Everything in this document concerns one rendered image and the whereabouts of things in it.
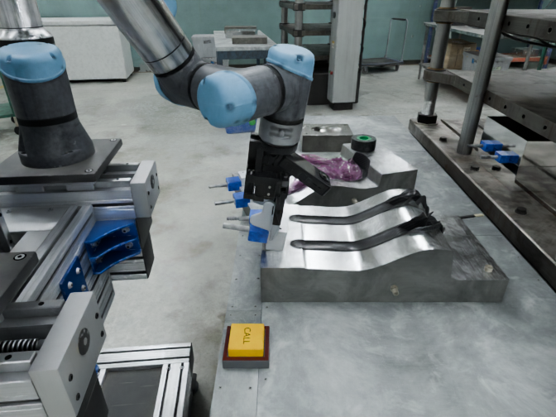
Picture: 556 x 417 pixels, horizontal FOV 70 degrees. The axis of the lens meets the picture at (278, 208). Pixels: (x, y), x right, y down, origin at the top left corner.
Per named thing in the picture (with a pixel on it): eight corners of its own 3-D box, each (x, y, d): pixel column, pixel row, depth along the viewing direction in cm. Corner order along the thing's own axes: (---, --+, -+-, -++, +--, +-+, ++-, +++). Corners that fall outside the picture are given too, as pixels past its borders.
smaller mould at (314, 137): (301, 151, 158) (302, 135, 154) (299, 139, 171) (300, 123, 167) (352, 151, 158) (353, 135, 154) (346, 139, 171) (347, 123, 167)
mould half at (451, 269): (261, 302, 83) (259, 248, 76) (265, 234, 105) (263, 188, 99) (501, 302, 83) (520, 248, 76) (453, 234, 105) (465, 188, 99)
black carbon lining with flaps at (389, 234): (289, 257, 84) (290, 219, 80) (288, 219, 98) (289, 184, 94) (453, 257, 84) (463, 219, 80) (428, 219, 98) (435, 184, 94)
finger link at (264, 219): (247, 237, 80) (252, 194, 77) (276, 240, 81) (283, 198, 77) (246, 244, 78) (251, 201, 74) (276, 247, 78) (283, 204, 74)
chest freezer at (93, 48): (136, 74, 720) (126, 16, 675) (128, 82, 654) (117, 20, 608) (46, 76, 700) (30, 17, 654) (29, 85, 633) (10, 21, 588)
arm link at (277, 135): (303, 109, 71) (305, 130, 64) (299, 132, 74) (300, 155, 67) (261, 103, 70) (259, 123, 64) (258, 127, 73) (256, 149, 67)
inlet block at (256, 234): (220, 242, 82) (222, 222, 79) (222, 227, 86) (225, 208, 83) (282, 251, 83) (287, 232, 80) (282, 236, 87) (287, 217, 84)
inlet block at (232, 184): (210, 198, 117) (208, 182, 114) (208, 191, 121) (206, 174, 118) (253, 193, 120) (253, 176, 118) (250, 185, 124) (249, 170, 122)
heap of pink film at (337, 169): (289, 198, 111) (289, 171, 107) (270, 173, 126) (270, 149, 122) (371, 185, 118) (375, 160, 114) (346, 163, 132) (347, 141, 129)
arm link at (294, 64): (253, 44, 60) (290, 39, 65) (246, 112, 67) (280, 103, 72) (292, 60, 56) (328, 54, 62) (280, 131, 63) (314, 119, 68)
